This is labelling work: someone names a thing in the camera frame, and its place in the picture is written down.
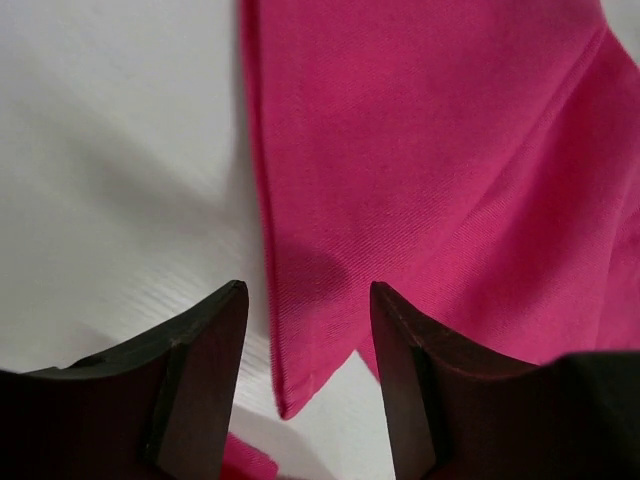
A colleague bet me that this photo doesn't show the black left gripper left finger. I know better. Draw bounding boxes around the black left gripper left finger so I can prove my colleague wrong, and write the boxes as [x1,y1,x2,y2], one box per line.
[1,280,249,479]

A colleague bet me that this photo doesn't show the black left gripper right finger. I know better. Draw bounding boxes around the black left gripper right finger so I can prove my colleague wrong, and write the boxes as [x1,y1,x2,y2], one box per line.
[370,282,639,479]

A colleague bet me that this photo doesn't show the pink trousers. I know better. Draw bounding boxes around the pink trousers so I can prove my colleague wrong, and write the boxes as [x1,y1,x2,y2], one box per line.
[230,1,639,479]

